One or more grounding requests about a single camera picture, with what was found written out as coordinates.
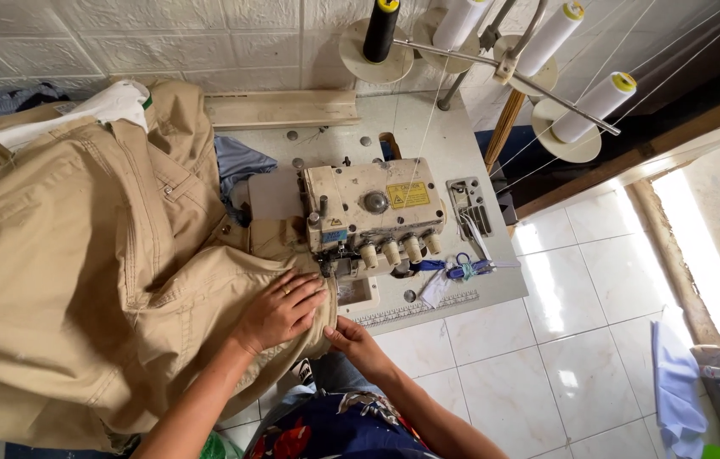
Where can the person's left hand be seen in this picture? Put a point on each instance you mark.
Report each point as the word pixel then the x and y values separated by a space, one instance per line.
pixel 277 314

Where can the person's right hand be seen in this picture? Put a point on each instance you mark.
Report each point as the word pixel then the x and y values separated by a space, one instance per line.
pixel 355 345

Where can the khaki fabric garment pile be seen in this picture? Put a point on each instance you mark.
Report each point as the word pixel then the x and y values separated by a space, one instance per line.
pixel 105 268

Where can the printed measuring ruler strip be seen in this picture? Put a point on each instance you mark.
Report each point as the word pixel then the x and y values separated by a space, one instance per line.
pixel 417 309

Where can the floral patterned clothing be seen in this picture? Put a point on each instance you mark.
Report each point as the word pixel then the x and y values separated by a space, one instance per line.
pixel 341 427

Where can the white fabric scrap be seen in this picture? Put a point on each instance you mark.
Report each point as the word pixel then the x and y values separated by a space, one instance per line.
pixel 434 290

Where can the beige overlock sewing machine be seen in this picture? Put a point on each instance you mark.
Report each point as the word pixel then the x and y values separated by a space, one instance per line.
pixel 369 213

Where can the green plastic bag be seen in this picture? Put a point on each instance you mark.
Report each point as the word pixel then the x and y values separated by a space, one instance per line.
pixel 220 446

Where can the blue fabric piece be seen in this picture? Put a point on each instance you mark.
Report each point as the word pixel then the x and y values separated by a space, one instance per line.
pixel 242 167

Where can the metal machine side plate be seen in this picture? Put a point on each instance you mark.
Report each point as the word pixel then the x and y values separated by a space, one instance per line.
pixel 469 207

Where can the wooden plank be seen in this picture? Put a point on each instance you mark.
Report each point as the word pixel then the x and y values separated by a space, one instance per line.
pixel 280 108

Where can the white fabric piece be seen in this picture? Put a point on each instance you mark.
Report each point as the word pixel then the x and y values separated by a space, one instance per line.
pixel 89 115

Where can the black thread cone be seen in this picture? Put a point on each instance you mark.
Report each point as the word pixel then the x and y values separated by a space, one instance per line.
pixel 380 30

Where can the metal thread stand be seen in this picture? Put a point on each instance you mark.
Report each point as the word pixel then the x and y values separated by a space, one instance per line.
pixel 494 64

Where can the light blue cloth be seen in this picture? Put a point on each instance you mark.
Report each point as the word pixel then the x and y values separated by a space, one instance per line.
pixel 677 389

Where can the white thread cone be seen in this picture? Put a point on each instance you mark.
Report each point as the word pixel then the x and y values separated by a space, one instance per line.
pixel 459 22
pixel 548 38
pixel 593 107

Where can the grey denim fabric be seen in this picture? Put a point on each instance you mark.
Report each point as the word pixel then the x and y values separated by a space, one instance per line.
pixel 6 99

